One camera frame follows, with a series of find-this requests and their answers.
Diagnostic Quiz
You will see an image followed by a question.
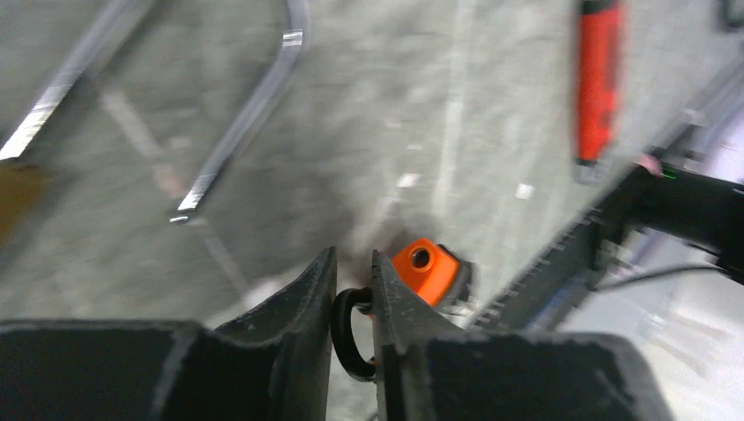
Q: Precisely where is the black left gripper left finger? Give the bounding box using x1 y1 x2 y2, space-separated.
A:
1 248 337 420

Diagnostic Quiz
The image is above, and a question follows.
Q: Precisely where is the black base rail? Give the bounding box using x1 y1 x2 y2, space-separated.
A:
468 58 743 332

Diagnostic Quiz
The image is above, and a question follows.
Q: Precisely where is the red handled adjustable wrench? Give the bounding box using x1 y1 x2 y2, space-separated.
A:
575 1 623 184

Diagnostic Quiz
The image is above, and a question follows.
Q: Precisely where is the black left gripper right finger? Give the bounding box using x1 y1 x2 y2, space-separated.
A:
370 249 676 421

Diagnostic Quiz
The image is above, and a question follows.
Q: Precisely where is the brass padlock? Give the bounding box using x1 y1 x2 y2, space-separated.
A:
0 0 312 246

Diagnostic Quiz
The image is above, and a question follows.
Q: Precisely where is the small orange black padlock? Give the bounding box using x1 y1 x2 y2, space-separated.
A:
330 238 476 382

